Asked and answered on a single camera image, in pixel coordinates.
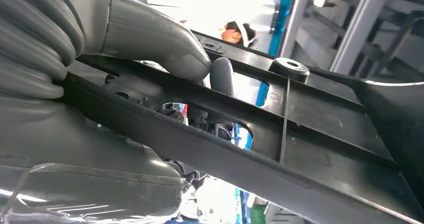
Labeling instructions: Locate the person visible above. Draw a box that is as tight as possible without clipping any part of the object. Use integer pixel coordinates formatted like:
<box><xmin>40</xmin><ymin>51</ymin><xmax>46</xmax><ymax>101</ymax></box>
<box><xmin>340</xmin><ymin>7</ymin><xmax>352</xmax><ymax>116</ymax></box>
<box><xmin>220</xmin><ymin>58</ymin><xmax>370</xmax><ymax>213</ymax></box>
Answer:
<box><xmin>216</xmin><ymin>19</ymin><xmax>258</xmax><ymax>48</ymax></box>

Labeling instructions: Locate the blue metal frame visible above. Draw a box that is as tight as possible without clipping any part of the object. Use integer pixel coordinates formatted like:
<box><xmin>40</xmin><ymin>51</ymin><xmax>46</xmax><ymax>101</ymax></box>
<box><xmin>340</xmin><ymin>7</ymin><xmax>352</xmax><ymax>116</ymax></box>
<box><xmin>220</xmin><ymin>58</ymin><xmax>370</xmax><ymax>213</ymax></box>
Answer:
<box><xmin>231</xmin><ymin>0</ymin><xmax>297</xmax><ymax>224</ymax></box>

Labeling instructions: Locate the green crate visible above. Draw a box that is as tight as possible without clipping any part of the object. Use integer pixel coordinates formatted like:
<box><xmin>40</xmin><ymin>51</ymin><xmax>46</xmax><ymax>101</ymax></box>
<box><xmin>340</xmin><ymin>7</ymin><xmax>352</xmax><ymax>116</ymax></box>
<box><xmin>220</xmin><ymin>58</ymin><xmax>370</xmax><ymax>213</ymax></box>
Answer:
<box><xmin>249</xmin><ymin>204</ymin><xmax>268</xmax><ymax>224</ymax></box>

